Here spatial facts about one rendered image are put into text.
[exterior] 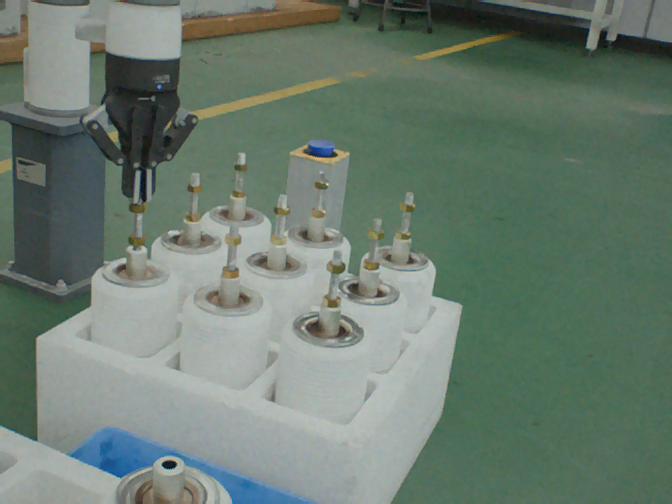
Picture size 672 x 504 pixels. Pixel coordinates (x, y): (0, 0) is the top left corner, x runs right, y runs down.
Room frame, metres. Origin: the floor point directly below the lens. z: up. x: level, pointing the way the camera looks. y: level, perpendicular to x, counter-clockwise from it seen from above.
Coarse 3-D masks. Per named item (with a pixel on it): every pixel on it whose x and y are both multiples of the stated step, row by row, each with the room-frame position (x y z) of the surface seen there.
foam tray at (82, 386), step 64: (448, 320) 1.02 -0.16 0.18; (64, 384) 0.83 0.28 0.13; (128, 384) 0.80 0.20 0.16; (192, 384) 0.78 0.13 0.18; (256, 384) 0.80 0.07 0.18; (384, 384) 0.83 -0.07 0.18; (64, 448) 0.83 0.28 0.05; (192, 448) 0.77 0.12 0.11; (256, 448) 0.75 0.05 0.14; (320, 448) 0.72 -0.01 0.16; (384, 448) 0.79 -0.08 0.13
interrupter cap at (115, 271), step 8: (104, 264) 0.89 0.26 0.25; (112, 264) 0.90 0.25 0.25; (120, 264) 0.90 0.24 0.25; (152, 264) 0.91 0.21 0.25; (160, 264) 0.91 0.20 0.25; (104, 272) 0.87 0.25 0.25; (112, 272) 0.88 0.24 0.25; (120, 272) 0.88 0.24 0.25; (152, 272) 0.89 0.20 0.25; (160, 272) 0.89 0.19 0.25; (168, 272) 0.89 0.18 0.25; (112, 280) 0.85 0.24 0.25; (120, 280) 0.86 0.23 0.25; (128, 280) 0.86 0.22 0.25; (136, 280) 0.86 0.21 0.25; (144, 280) 0.86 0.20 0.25; (152, 280) 0.87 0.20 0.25; (160, 280) 0.87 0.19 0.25
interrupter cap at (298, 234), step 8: (288, 232) 1.06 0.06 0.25; (296, 232) 1.07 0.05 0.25; (304, 232) 1.08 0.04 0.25; (328, 232) 1.09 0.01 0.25; (336, 232) 1.09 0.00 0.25; (296, 240) 1.04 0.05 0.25; (304, 240) 1.05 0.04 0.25; (312, 240) 1.06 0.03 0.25; (328, 240) 1.06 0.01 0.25; (336, 240) 1.06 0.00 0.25; (320, 248) 1.03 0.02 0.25; (328, 248) 1.04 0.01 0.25
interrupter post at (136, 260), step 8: (128, 248) 0.89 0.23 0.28; (144, 248) 0.89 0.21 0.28; (128, 256) 0.88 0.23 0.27; (136, 256) 0.88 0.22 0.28; (144, 256) 0.88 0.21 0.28; (128, 264) 0.88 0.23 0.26; (136, 264) 0.88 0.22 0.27; (144, 264) 0.88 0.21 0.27; (128, 272) 0.88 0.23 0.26; (136, 272) 0.88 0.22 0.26; (144, 272) 0.88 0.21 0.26
